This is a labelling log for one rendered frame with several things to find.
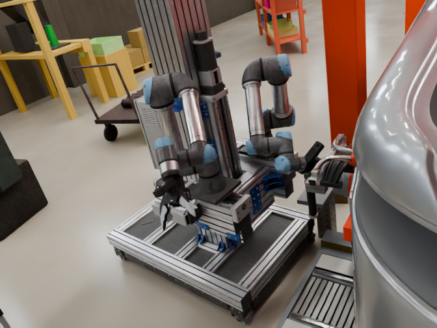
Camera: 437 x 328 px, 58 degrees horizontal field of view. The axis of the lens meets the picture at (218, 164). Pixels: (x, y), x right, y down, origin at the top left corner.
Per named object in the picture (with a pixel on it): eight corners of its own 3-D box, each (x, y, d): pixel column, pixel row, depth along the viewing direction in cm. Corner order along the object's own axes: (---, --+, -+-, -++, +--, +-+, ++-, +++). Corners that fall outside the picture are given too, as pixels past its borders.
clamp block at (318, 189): (324, 194, 173) (324, 184, 170) (305, 191, 178) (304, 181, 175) (328, 189, 176) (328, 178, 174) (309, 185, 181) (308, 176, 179)
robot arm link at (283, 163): (283, 153, 182) (285, 171, 181) (300, 153, 188) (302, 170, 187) (271, 155, 188) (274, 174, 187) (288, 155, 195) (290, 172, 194)
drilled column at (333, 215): (332, 240, 277) (328, 190, 258) (318, 237, 283) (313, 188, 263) (337, 232, 284) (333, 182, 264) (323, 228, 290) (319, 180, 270)
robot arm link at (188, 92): (198, 78, 191) (216, 166, 168) (175, 83, 191) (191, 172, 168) (194, 62, 181) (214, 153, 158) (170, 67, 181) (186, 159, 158)
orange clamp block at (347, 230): (369, 230, 160) (363, 245, 154) (349, 226, 164) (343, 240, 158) (369, 217, 157) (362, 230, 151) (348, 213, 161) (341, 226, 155)
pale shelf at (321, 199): (322, 208, 242) (322, 204, 241) (296, 204, 252) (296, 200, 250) (345, 172, 272) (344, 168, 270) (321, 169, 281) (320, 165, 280)
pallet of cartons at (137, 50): (129, 81, 768) (117, 40, 731) (97, 80, 832) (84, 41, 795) (177, 58, 857) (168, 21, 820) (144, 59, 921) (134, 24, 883)
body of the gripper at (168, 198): (193, 202, 150) (186, 173, 154) (179, 199, 143) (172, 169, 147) (177, 209, 153) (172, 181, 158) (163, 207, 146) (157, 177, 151)
